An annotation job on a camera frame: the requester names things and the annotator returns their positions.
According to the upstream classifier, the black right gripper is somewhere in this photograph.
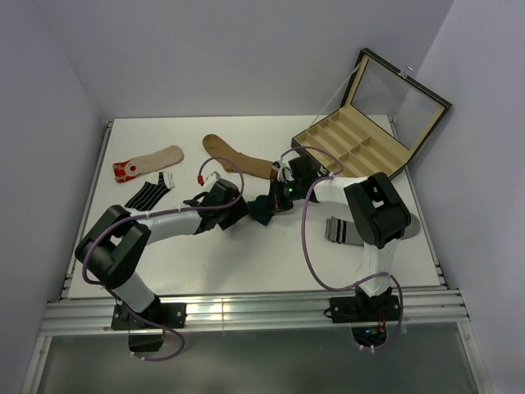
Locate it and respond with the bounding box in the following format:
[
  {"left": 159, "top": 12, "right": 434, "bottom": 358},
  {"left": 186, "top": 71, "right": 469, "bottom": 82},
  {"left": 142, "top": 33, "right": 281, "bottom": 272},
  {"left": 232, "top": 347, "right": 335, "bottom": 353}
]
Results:
[{"left": 261, "top": 178, "right": 303, "bottom": 217}]

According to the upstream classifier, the green christmas bear sock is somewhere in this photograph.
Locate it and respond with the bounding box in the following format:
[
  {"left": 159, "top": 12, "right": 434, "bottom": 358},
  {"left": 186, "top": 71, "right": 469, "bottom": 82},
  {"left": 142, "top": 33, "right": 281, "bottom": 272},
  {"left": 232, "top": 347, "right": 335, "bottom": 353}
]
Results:
[{"left": 247, "top": 195, "right": 275, "bottom": 226}]

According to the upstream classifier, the brown long sock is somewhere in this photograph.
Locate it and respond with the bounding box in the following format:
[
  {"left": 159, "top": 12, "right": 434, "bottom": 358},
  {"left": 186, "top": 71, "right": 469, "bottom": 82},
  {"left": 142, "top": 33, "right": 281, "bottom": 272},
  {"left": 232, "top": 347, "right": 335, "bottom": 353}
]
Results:
[{"left": 202, "top": 134, "right": 277, "bottom": 180}]

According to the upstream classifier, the grey striped sock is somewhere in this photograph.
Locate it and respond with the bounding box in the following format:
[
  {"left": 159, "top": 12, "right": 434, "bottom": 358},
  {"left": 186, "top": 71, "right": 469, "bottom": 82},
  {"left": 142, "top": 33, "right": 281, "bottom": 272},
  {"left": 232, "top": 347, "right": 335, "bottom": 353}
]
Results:
[{"left": 325, "top": 213, "right": 422, "bottom": 246}]

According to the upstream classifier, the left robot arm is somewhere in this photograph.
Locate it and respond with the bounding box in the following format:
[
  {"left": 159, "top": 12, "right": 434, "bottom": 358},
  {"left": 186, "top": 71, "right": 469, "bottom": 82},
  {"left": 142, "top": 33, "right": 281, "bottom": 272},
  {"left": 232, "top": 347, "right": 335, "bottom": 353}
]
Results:
[{"left": 75, "top": 179, "right": 249, "bottom": 328}]

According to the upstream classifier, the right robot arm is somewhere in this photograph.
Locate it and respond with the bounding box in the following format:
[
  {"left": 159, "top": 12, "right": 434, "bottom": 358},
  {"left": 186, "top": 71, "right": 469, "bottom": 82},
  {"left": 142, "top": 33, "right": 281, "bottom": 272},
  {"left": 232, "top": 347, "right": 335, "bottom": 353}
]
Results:
[{"left": 264, "top": 156, "right": 411, "bottom": 320}]

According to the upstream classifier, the black white striped sock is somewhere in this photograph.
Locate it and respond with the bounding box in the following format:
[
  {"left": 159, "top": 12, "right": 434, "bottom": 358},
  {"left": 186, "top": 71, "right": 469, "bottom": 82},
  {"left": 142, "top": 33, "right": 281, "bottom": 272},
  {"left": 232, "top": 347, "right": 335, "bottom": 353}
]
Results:
[{"left": 124, "top": 172, "right": 175, "bottom": 211}]

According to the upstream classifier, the beige red reindeer sock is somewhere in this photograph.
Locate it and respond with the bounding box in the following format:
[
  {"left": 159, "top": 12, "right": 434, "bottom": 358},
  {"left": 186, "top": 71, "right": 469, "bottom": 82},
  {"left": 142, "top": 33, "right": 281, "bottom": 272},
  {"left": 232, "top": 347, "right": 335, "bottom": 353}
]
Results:
[{"left": 112, "top": 145, "right": 185, "bottom": 183}]

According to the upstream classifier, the black compartment organizer box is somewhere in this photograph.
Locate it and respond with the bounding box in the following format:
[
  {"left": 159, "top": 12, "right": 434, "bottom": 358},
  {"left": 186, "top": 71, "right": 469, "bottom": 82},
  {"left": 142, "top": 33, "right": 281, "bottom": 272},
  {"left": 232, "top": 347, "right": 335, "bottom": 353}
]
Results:
[{"left": 291, "top": 48, "right": 452, "bottom": 178}]

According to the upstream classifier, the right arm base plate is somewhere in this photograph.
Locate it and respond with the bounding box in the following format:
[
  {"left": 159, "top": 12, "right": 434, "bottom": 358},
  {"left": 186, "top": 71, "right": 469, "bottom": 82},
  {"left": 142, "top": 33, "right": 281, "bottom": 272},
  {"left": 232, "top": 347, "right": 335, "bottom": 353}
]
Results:
[{"left": 323, "top": 295, "right": 402, "bottom": 323}]

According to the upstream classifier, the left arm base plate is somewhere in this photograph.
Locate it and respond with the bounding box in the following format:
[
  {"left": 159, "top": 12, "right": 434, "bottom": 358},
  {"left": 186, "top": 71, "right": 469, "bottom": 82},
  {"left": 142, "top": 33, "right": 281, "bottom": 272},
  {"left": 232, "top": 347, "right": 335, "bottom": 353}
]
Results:
[{"left": 111, "top": 303, "right": 187, "bottom": 331}]

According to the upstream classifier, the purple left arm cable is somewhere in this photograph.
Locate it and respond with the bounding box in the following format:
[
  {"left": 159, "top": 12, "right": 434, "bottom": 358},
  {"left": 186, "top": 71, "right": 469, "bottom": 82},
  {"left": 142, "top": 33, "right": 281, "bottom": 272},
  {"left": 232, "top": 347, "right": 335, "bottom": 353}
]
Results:
[{"left": 81, "top": 155, "right": 247, "bottom": 362}]

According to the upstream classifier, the aluminium frame rail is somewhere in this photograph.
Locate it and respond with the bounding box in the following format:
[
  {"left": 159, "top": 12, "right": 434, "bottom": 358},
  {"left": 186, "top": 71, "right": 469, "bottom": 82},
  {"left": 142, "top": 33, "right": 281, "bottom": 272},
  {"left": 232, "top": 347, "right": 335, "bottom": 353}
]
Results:
[{"left": 39, "top": 289, "right": 470, "bottom": 337}]

